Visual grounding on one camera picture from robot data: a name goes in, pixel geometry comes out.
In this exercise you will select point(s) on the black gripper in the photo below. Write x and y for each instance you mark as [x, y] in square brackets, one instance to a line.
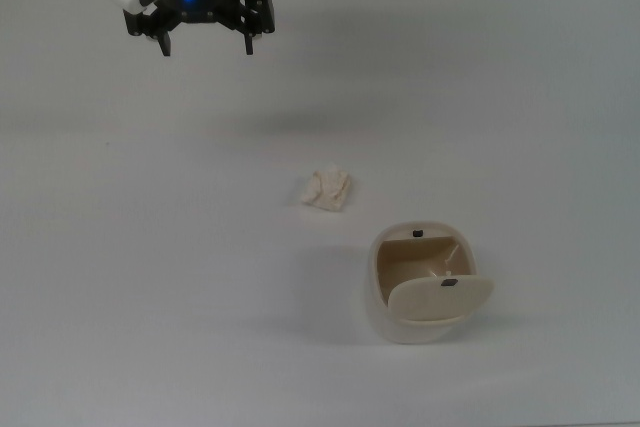
[210, 2]

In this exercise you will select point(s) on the beige paper trash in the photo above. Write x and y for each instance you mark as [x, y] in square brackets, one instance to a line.
[326, 188]

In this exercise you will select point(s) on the small white trash bin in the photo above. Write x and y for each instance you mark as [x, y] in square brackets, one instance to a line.
[385, 317]

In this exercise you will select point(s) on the cream swing bin lid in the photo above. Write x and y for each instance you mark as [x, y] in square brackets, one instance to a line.
[440, 299]

